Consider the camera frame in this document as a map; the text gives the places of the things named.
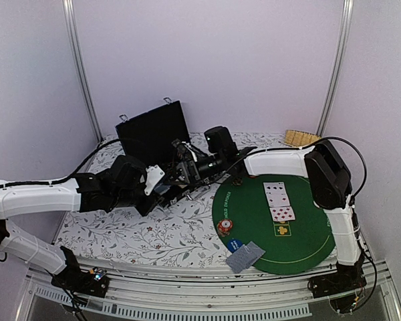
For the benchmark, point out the dealt playing card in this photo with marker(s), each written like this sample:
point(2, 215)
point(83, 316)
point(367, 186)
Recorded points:
point(255, 252)
point(241, 259)

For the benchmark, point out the red poker chip stack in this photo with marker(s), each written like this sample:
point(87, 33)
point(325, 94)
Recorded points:
point(224, 227)

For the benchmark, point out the bamboo mat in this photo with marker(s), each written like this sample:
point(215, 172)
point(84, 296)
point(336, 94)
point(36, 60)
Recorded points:
point(295, 138)

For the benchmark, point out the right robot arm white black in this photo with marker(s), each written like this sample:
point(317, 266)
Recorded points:
point(318, 163)

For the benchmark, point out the aluminium front rail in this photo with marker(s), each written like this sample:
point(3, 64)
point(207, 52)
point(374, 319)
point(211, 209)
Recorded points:
point(149, 292)

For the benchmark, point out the face up spade card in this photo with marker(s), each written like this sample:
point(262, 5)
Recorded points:
point(274, 188)

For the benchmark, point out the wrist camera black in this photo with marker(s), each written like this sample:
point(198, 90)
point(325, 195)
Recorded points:
point(219, 140)
point(128, 172)

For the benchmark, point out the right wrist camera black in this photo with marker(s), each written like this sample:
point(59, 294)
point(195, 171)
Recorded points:
point(219, 140)

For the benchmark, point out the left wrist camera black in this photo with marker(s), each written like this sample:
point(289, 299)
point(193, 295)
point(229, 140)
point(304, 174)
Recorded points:
point(128, 172)

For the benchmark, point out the left aluminium frame post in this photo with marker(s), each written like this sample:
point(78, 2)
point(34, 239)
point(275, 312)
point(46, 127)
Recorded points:
point(70, 21)

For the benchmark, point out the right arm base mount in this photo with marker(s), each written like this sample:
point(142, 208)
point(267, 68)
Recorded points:
point(347, 278)

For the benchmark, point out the blue small blind button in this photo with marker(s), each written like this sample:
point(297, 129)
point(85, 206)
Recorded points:
point(234, 244)

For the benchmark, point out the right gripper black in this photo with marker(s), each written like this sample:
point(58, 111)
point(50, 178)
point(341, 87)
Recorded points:
point(192, 176)

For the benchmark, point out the right aluminium frame post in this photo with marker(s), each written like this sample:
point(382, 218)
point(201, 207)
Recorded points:
point(343, 35)

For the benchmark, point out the black poker chip case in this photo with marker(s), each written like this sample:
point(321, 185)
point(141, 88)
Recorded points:
point(148, 137)

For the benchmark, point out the face up red card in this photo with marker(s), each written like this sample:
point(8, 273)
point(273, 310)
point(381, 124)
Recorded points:
point(277, 200)

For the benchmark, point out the blue playing card deck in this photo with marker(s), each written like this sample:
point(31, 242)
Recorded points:
point(161, 188)

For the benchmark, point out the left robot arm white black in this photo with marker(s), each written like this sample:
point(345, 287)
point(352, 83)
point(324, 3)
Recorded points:
point(42, 197)

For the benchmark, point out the face up diamond card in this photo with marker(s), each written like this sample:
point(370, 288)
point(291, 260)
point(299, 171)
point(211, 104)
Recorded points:
point(281, 214)

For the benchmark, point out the green twenty chip stack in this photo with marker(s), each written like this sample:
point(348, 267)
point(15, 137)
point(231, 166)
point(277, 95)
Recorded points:
point(237, 181)

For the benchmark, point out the aluminium frame post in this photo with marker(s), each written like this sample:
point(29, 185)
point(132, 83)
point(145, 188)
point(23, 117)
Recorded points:
point(70, 21)
point(343, 35)

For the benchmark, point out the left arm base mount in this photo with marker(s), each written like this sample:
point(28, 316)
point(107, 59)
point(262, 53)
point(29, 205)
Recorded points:
point(95, 282)

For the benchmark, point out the round green poker mat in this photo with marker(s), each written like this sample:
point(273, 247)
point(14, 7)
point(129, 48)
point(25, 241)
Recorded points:
point(290, 248)

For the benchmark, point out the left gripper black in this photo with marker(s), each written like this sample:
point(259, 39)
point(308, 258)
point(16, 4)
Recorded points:
point(146, 208)

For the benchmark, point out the floral white table cloth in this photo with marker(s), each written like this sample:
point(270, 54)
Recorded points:
point(182, 235)

